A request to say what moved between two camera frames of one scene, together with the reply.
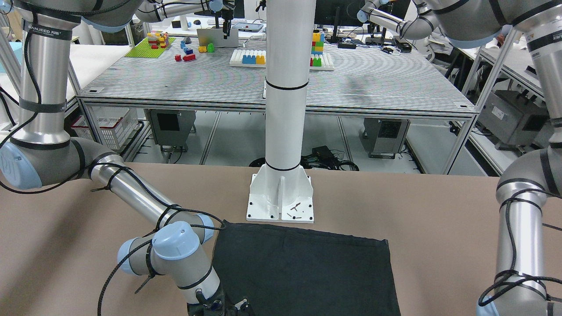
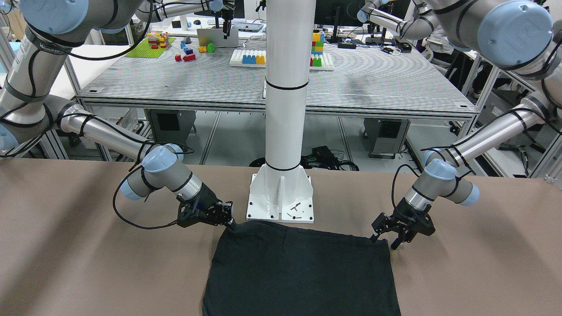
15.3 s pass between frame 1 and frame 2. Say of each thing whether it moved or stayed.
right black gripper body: moved
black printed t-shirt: stayed
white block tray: stayed
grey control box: stayed
